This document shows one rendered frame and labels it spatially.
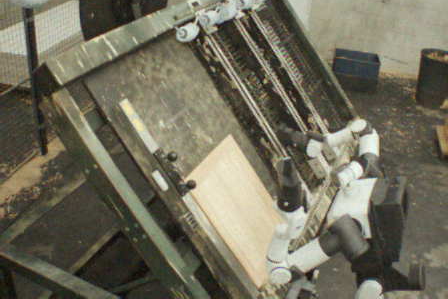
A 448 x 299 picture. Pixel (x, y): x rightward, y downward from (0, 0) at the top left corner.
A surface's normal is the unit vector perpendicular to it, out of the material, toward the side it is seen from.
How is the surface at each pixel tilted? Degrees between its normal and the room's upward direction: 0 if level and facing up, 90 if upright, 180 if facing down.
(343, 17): 90
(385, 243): 90
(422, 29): 90
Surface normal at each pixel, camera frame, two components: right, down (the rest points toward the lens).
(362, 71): -0.19, 0.46
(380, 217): -0.43, 0.40
